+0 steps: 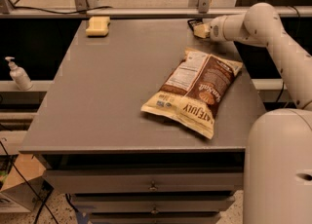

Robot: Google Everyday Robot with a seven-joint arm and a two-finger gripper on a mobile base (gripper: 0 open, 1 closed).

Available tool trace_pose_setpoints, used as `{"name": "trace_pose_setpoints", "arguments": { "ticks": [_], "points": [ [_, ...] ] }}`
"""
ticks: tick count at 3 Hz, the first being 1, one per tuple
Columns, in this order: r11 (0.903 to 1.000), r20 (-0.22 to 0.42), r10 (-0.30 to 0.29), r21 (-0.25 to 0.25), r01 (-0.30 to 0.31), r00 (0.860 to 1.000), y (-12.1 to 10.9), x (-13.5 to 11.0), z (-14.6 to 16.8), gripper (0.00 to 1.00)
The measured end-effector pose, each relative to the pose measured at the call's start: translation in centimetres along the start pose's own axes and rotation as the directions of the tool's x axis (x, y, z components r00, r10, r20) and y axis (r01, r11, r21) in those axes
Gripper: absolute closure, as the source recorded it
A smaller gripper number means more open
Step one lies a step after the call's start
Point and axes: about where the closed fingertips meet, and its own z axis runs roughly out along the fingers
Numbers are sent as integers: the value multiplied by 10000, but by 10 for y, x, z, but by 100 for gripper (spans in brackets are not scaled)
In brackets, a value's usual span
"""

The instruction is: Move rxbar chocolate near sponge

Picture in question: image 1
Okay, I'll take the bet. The black rxbar chocolate bar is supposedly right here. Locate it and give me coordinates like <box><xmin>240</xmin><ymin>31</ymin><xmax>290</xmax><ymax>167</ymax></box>
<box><xmin>187</xmin><ymin>19</ymin><xmax>204</xmax><ymax>30</ymax></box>

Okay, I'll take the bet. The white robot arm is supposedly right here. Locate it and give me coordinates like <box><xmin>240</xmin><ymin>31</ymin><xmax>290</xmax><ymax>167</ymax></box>
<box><xmin>192</xmin><ymin>3</ymin><xmax>312</xmax><ymax>224</ymax></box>

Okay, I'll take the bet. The yellow sponge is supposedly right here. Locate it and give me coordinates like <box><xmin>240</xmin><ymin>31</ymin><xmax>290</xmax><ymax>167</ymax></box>
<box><xmin>86</xmin><ymin>17</ymin><xmax>110</xmax><ymax>37</ymax></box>

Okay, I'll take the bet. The late july chips bag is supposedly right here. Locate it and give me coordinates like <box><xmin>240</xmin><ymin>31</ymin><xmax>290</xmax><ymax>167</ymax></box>
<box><xmin>141</xmin><ymin>48</ymin><xmax>243</xmax><ymax>139</ymax></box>

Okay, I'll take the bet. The top grey drawer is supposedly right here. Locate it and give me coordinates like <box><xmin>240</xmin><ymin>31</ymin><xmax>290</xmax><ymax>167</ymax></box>
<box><xmin>44</xmin><ymin>168</ymin><xmax>243</xmax><ymax>194</ymax></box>

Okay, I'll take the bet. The grey drawer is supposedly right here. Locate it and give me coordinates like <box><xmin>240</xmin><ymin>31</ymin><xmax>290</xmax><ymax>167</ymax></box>
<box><xmin>44</xmin><ymin>168</ymin><xmax>243</xmax><ymax>194</ymax></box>
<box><xmin>90</xmin><ymin>213</ymin><xmax>220</xmax><ymax>224</ymax></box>
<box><xmin>72</xmin><ymin>194</ymin><xmax>235</xmax><ymax>213</ymax></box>

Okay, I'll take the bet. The grey drawer cabinet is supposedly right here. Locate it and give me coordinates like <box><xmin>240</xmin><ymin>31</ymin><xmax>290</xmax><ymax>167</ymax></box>
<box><xmin>19</xmin><ymin>18</ymin><xmax>267</xmax><ymax>224</ymax></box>

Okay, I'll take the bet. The middle grey drawer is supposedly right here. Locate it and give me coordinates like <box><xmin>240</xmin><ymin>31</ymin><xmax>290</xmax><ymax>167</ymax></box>
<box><xmin>72</xmin><ymin>194</ymin><xmax>235</xmax><ymax>213</ymax></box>

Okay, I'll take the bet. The white pump bottle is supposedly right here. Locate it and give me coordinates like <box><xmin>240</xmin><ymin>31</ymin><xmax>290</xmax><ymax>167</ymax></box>
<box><xmin>5</xmin><ymin>56</ymin><xmax>32</xmax><ymax>91</ymax></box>

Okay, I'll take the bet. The bottom grey drawer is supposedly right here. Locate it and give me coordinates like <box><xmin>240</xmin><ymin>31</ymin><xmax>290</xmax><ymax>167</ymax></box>
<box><xmin>90</xmin><ymin>213</ymin><xmax>220</xmax><ymax>224</ymax></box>

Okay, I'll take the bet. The cardboard box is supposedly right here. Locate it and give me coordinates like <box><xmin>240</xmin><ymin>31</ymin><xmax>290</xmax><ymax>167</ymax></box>
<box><xmin>0</xmin><ymin>154</ymin><xmax>45</xmax><ymax>213</ymax></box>

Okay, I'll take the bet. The black cable on shelf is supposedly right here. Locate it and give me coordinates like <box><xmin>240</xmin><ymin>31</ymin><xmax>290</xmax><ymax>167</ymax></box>
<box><xmin>13</xmin><ymin>5</ymin><xmax>114</xmax><ymax>16</ymax></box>

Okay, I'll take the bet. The black cable on floor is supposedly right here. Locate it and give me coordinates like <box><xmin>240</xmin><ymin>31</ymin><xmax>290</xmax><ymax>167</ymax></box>
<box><xmin>0</xmin><ymin>138</ymin><xmax>60</xmax><ymax>224</ymax></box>

